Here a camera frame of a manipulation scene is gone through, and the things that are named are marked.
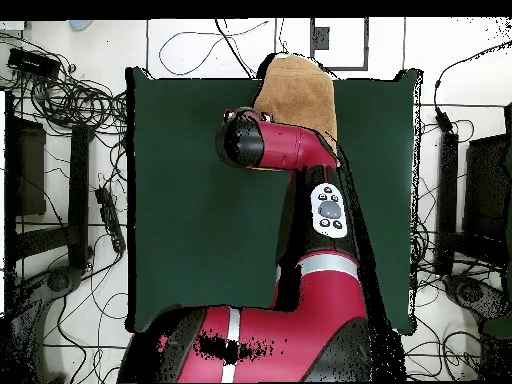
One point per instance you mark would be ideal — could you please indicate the black metal stand frame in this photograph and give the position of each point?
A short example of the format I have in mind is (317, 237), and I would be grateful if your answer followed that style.
(486, 188)
(78, 192)

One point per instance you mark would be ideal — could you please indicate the black power strip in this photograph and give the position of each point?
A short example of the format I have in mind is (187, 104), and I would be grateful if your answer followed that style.
(110, 220)

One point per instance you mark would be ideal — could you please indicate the orange terry towel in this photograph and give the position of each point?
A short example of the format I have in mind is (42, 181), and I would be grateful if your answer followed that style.
(298, 92)

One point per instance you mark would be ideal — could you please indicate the dark green table cloth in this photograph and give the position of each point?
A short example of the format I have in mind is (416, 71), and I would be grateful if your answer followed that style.
(180, 192)

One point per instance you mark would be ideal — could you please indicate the grey floor frame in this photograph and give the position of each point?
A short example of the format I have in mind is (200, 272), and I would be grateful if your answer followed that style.
(320, 40)

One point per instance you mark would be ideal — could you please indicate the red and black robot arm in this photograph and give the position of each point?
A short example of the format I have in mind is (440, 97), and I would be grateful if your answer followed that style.
(324, 304)

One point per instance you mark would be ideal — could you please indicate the grey chair base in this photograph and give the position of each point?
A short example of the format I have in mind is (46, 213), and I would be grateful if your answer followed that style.
(58, 280)
(470, 292)

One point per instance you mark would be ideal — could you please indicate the black rectangular box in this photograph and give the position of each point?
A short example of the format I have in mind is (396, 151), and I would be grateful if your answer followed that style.
(34, 63)

